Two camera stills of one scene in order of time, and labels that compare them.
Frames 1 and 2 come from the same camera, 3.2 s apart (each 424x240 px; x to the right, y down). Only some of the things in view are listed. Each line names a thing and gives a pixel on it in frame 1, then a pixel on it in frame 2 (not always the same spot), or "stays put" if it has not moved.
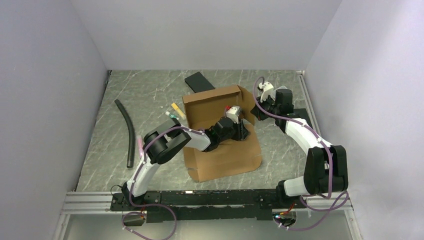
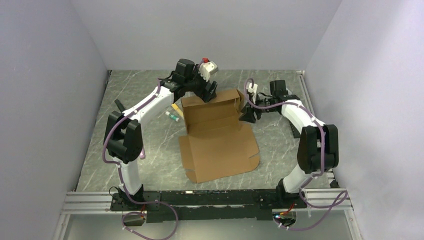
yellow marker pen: (178, 110) stays put
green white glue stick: (172, 116) stays put
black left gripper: (242, 133) -> (205, 95)
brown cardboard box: (203, 111) stays put
